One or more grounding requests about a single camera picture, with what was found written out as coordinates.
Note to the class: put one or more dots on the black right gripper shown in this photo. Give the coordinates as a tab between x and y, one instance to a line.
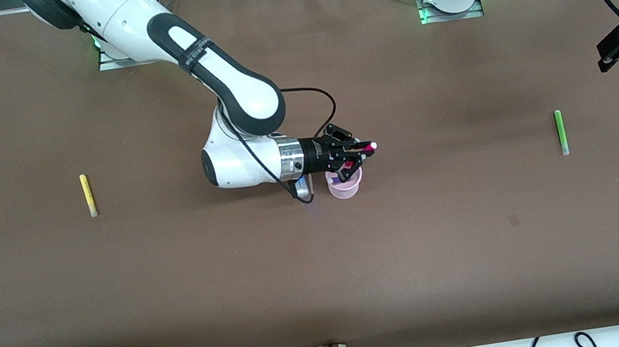
316	154

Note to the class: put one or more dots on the purple marker pen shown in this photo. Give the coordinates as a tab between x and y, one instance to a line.
335	179

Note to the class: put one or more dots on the pink highlighter pen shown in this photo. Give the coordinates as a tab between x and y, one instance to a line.
368	146

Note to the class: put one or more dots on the pink mesh pen holder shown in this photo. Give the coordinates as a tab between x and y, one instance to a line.
346	190

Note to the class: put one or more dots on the green highlighter pen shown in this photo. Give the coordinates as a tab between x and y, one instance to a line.
561	132

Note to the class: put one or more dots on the brown paper table cover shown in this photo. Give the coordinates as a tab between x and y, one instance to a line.
480	233

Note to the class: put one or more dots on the yellow highlighter pen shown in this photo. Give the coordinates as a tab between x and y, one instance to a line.
88	196

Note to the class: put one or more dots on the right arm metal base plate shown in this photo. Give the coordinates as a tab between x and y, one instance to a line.
112	64

